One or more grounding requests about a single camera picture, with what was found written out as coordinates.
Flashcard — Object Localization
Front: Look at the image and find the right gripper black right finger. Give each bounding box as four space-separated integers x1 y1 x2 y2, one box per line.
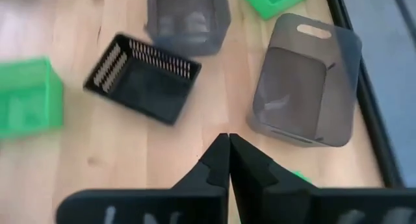
229 133 416 224

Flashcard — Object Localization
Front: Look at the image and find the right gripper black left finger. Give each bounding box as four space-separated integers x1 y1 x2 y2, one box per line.
57 132 231 224

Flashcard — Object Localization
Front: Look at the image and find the black slotted plastic basket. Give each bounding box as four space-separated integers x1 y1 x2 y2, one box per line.
83 32 203 126

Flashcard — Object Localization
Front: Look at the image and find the black table edge frame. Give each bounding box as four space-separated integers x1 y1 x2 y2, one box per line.
323 0 406 189

